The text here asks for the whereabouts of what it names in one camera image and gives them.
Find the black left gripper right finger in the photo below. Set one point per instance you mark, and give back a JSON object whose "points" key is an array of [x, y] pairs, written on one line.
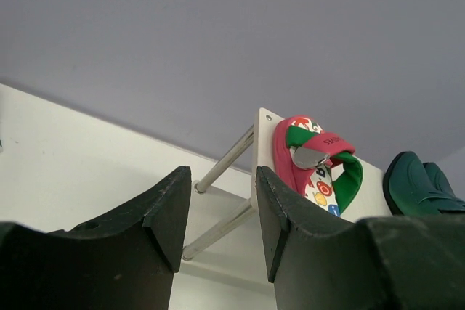
{"points": [[319, 261]]}

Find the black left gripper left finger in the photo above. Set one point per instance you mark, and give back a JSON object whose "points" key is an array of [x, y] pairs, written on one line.
{"points": [[123, 259]]}

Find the green loafer shoe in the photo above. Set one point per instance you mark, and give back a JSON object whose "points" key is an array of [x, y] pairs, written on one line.
{"points": [[407, 188], [449, 204]]}

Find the white two-tier shoe shelf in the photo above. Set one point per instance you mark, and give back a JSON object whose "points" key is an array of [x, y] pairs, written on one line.
{"points": [[368, 202]]}

